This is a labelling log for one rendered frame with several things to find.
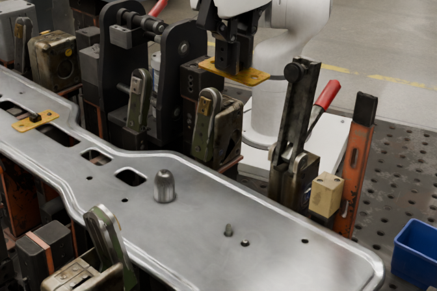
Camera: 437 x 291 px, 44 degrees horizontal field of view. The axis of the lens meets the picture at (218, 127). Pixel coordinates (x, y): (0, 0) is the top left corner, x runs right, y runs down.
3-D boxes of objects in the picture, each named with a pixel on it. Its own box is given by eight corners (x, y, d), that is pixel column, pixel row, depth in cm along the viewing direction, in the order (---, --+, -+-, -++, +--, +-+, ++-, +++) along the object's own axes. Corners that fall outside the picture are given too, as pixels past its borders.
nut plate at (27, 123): (21, 133, 98) (20, 127, 97) (10, 126, 100) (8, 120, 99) (60, 116, 103) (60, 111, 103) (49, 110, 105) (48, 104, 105)
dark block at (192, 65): (180, 241, 118) (179, 64, 97) (201, 225, 123) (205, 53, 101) (198, 252, 115) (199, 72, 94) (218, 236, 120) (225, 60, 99)
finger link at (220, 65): (220, 11, 60) (218, 66, 64) (201, 18, 58) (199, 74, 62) (242, 18, 59) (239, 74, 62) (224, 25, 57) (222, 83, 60)
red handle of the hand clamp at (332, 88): (272, 152, 82) (324, 73, 87) (275, 158, 84) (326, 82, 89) (295, 162, 80) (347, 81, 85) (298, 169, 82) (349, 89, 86)
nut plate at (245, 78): (196, 66, 65) (196, 57, 64) (216, 57, 67) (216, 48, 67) (252, 88, 60) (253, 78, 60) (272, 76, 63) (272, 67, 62)
